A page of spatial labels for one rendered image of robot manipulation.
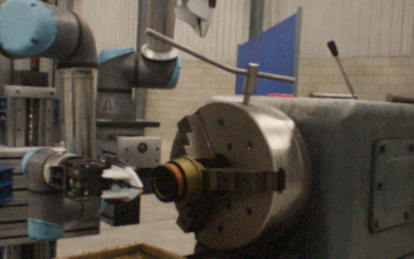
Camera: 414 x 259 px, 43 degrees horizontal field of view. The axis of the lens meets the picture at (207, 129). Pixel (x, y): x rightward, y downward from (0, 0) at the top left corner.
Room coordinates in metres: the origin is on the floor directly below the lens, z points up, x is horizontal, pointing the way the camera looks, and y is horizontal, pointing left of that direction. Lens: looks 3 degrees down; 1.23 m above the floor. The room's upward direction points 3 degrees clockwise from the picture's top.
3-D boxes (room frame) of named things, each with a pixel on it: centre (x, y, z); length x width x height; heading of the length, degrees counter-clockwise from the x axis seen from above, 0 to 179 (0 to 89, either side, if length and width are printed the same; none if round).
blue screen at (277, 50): (8.04, -0.73, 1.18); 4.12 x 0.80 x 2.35; 7
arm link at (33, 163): (1.13, 0.34, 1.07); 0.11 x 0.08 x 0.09; 45
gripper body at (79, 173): (1.01, 0.23, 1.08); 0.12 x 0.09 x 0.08; 45
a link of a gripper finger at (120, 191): (0.94, 0.16, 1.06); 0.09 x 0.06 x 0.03; 45
